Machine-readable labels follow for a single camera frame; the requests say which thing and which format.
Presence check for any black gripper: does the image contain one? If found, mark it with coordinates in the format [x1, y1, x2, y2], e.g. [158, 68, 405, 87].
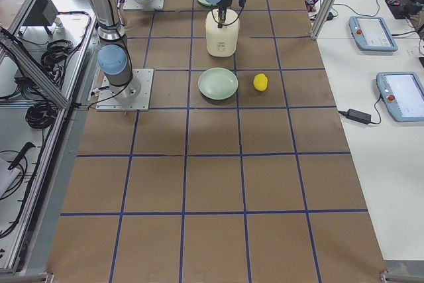
[217, 0, 233, 28]

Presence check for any white rice cooker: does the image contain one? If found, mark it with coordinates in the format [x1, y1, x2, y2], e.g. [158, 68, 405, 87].
[205, 9, 240, 58]

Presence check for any pale green plate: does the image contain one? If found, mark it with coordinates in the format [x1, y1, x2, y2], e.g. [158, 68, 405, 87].
[197, 68, 239, 100]

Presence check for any yellow toy potato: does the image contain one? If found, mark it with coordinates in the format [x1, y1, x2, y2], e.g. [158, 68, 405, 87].
[253, 73, 268, 91]

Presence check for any far blue teach pendant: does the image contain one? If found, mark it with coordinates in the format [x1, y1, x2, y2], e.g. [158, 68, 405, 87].
[348, 16, 398, 52]

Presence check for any blue teach pendant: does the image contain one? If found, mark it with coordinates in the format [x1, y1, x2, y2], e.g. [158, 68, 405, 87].
[348, 16, 398, 52]
[376, 72, 423, 122]

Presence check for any brown paper table mat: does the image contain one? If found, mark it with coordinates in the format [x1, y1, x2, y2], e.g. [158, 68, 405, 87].
[46, 0, 384, 282]

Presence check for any black monitor box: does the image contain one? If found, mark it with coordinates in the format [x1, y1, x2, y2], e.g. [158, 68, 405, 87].
[23, 0, 58, 35]

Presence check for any black power adapter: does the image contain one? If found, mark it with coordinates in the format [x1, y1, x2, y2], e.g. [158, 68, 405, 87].
[346, 109, 372, 125]

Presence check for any near blue teach pendant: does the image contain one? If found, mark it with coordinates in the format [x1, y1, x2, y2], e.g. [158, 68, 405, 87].
[376, 72, 423, 122]

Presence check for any aluminium frame post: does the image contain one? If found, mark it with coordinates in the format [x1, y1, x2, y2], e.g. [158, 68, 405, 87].
[309, 0, 348, 41]

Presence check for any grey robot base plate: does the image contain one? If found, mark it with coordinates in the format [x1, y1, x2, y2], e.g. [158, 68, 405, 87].
[95, 68, 154, 111]

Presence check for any black cable bundle upper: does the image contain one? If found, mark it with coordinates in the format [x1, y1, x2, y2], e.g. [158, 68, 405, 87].
[40, 38, 80, 72]

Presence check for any coiled black cable bundle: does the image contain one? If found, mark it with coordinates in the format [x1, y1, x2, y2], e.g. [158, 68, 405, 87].
[25, 101, 56, 131]

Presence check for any aluminium frame rail left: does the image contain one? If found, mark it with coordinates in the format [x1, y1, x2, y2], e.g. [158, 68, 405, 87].
[1, 27, 70, 109]

